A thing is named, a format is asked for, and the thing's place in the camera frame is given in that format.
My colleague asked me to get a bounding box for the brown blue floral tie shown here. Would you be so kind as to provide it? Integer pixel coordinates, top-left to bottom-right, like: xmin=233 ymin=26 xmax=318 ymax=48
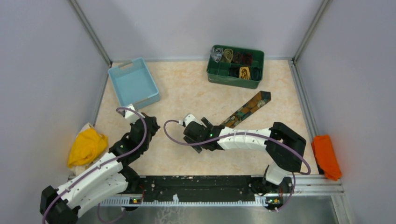
xmin=221 ymin=91 xmax=271 ymax=128

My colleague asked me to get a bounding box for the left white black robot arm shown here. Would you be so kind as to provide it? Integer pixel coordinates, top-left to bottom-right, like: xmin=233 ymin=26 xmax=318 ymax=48
xmin=39 ymin=114 xmax=160 ymax=224

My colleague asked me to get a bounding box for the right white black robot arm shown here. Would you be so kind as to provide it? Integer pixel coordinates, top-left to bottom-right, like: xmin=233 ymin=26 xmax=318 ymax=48
xmin=181 ymin=114 xmax=307 ymax=192

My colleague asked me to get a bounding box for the light blue plastic basket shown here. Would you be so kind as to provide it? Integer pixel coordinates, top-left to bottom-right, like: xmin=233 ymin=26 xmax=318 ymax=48
xmin=108 ymin=57 xmax=161 ymax=110

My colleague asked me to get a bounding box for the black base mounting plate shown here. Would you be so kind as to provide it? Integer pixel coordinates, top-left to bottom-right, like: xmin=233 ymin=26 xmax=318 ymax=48
xmin=124 ymin=175 xmax=292 ymax=203

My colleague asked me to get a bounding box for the white cloth under yellow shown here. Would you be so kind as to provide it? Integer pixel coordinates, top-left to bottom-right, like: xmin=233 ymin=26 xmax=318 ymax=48
xmin=70 ymin=123 xmax=94 ymax=176

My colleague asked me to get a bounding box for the green compartment organizer box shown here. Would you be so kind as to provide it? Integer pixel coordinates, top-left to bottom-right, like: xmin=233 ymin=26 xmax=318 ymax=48
xmin=206 ymin=45 xmax=265 ymax=89

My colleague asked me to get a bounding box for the yellow patterned rolled tie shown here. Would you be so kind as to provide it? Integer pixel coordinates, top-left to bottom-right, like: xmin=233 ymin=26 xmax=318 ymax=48
xmin=238 ymin=67 xmax=251 ymax=80

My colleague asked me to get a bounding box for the grey rolled tie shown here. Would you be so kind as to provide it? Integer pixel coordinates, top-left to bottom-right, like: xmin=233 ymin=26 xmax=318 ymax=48
xmin=210 ymin=47 xmax=224 ymax=63

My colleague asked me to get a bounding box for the dark green rolled tie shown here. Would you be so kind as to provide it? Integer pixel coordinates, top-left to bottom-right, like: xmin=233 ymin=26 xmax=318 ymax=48
xmin=250 ymin=67 xmax=262 ymax=81

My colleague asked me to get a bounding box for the tan rolled tie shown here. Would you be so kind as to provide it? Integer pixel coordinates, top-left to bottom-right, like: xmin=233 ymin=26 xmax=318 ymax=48
xmin=221 ymin=49 xmax=233 ymax=63

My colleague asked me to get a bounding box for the dark red rolled tie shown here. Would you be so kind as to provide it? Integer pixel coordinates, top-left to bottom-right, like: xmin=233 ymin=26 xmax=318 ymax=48
xmin=231 ymin=52 xmax=253 ymax=66

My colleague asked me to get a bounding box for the orange cloth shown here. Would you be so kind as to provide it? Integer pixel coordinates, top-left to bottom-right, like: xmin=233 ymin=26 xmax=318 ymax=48
xmin=311 ymin=135 xmax=342 ymax=181

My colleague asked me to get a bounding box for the grey slotted cable duct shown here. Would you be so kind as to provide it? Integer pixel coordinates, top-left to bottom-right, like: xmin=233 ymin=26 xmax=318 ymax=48
xmin=100 ymin=196 xmax=268 ymax=207

